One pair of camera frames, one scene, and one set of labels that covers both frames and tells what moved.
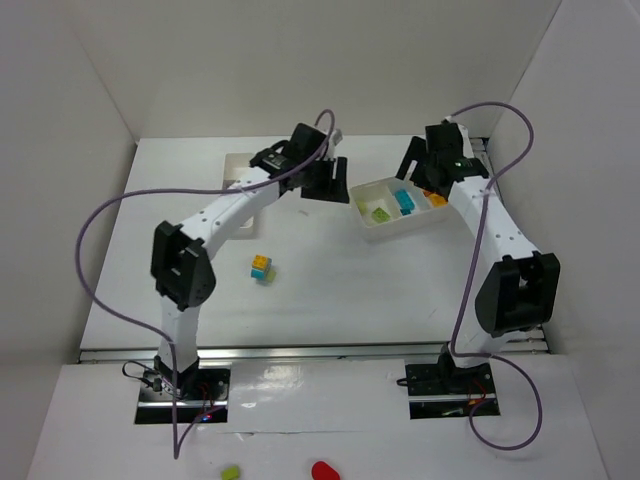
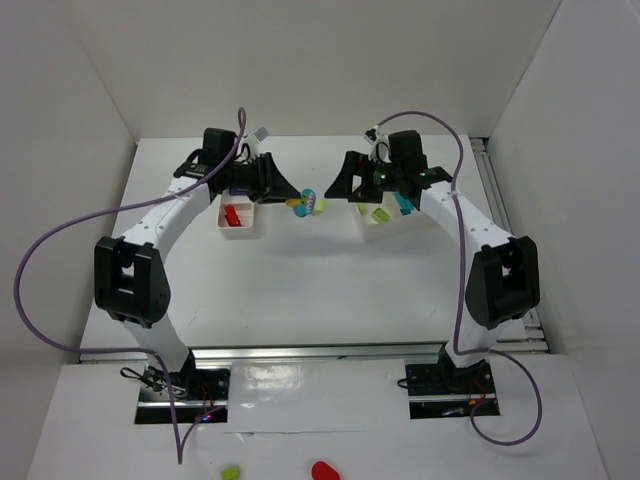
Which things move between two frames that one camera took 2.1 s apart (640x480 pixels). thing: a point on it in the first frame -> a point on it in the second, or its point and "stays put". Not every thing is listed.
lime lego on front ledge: (232, 473) stays put
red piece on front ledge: (323, 471) stays put
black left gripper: (320, 176) -> (263, 177)
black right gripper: (422, 170) -> (358, 176)
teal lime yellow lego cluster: (261, 269) -> (307, 204)
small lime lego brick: (380, 215) stays put
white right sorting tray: (391, 208) stays put
